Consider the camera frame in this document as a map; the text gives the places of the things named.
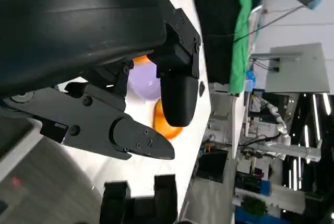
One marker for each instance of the grey monitor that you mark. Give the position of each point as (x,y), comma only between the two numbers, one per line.
(295,70)

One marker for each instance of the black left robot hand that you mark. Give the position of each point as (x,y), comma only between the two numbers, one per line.
(78,25)

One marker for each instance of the lilac plate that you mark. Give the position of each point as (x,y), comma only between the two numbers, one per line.
(143,83)

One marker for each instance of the black open bin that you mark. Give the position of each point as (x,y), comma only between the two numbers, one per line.
(211,165)

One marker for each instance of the black table grommet hole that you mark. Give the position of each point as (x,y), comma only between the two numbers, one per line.
(202,88)

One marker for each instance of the black cloth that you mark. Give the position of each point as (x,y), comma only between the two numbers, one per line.
(216,25)

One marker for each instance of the blue crate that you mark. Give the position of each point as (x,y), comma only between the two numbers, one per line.
(253,213)

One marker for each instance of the green plant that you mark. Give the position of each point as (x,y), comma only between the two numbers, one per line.
(254,207)

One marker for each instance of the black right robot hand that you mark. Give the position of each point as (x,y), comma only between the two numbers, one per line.
(141,208)

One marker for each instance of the green cloth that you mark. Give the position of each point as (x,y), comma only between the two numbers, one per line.
(241,38)

